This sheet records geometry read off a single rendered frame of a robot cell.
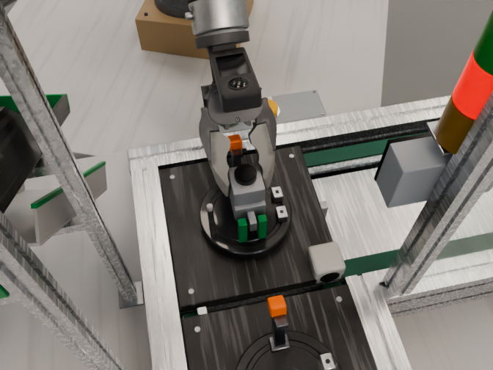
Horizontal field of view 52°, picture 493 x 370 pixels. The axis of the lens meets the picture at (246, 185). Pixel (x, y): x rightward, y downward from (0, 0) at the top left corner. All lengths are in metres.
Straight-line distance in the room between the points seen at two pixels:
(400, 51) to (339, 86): 1.48
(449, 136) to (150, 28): 0.79
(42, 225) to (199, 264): 0.27
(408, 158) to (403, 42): 2.12
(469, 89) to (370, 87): 0.68
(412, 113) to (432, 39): 1.74
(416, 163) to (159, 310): 0.41
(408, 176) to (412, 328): 0.39
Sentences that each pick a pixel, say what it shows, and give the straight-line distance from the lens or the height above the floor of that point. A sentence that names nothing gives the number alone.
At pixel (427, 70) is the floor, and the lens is 2.52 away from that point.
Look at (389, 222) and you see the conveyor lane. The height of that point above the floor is 0.92.
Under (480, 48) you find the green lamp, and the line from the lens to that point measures 0.45.
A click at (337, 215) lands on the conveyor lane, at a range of 0.86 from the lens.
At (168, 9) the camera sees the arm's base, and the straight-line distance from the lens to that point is 1.14.
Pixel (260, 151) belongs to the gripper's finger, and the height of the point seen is 1.11.
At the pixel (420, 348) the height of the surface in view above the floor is 0.86.
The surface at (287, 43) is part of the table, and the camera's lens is 1.21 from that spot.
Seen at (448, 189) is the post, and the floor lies 1.21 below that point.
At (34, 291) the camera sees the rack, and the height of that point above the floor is 1.32.
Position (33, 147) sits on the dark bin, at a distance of 0.54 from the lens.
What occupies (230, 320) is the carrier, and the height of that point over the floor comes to 0.97.
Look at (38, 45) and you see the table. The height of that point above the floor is 0.86.
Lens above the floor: 1.65
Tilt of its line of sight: 56 degrees down
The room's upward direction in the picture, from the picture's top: straight up
